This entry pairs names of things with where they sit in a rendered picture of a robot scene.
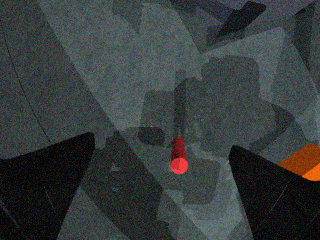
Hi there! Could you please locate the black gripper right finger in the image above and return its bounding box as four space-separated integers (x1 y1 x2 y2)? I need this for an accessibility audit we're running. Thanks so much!
228 145 320 240

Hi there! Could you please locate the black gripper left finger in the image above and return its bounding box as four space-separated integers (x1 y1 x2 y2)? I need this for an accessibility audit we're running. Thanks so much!
0 132 95 240

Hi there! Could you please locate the red peg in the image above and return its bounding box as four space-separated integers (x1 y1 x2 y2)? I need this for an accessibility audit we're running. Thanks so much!
171 137 188 173

